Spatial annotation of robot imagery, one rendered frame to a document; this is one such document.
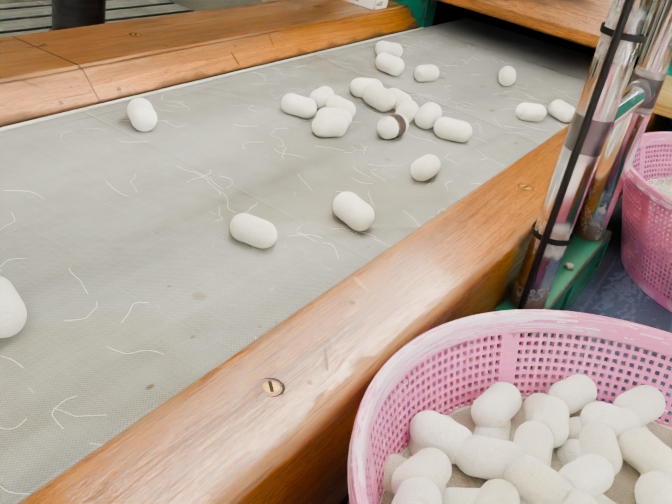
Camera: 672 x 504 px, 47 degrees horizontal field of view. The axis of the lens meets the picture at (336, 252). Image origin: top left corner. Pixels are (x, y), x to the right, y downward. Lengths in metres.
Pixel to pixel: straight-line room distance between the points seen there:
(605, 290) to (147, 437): 0.46
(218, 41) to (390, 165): 0.25
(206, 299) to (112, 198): 0.12
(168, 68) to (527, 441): 0.49
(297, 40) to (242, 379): 0.60
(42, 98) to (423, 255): 0.33
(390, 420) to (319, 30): 0.64
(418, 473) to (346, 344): 0.07
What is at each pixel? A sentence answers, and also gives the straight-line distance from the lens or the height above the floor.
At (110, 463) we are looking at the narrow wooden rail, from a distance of 0.29.
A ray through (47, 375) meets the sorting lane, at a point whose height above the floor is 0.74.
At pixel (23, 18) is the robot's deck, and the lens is 1.16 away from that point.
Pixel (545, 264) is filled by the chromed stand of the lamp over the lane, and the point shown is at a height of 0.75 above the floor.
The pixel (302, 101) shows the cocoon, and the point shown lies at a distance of 0.68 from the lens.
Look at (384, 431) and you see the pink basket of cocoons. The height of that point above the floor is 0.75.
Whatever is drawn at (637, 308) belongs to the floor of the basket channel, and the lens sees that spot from 0.67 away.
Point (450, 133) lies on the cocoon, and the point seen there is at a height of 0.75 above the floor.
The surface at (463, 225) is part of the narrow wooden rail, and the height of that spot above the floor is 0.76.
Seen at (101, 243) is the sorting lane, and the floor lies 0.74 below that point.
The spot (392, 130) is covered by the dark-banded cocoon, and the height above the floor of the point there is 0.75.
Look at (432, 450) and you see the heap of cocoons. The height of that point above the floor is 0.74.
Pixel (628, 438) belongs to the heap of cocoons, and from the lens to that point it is 0.41.
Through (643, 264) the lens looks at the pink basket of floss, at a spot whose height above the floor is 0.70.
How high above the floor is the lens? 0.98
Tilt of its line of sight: 29 degrees down
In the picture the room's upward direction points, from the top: 11 degrees clockwise
